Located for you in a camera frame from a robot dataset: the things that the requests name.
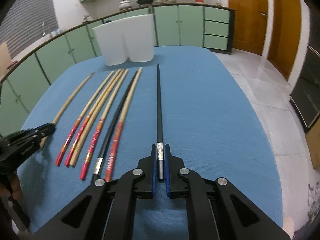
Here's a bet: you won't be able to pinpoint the red orange bamboo chopstick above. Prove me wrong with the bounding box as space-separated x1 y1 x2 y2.
79 69 129 181

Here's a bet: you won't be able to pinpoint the black chopstick silver band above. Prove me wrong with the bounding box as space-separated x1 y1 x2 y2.
157 64 164 182

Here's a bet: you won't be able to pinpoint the kitchen faucet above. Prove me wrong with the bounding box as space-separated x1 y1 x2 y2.
42 21 48 37

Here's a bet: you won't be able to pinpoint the green lower kitchen cabinets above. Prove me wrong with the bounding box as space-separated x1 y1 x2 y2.
1 3 235 135

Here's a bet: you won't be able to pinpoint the left hand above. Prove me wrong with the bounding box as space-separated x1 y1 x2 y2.
0 174 23 202

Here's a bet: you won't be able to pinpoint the plain bamboo chopstick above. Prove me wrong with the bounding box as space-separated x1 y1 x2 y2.
30 71 97 155
69 69 125 168

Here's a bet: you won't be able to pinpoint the red striped bamboo chopstick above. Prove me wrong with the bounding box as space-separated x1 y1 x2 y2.
105 67 143 182

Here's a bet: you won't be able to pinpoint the blue table mat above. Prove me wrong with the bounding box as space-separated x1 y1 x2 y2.
18 46 283 232

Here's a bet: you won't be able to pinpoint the cardboard box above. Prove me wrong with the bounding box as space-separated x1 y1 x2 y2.
305 119 320 170

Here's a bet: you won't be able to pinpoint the window blind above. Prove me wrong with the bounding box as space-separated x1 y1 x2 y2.
1 0 59 57

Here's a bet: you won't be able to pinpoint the black glass cabinet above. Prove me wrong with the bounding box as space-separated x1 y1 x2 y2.
290 46 320 132

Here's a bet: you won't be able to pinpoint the white double utensil holder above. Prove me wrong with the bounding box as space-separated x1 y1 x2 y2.
93 14 155 66

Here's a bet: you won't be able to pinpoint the white pot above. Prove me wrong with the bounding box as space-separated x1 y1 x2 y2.
119 0 132 11

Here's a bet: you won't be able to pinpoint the right wooden door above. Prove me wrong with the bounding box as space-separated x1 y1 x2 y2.
267 0 302 80

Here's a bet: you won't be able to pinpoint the wooden door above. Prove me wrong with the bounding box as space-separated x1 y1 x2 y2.
228 0 268 55
267 0 302 80

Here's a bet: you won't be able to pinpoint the black wok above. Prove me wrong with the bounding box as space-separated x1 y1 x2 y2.
136 0 154 7

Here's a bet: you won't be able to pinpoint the left wooden door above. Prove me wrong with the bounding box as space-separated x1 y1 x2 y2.
228 0 268 55

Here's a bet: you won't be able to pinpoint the red handled bamboo chopstick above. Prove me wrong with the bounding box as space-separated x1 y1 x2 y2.
65 69 124 167
55 70 116 167

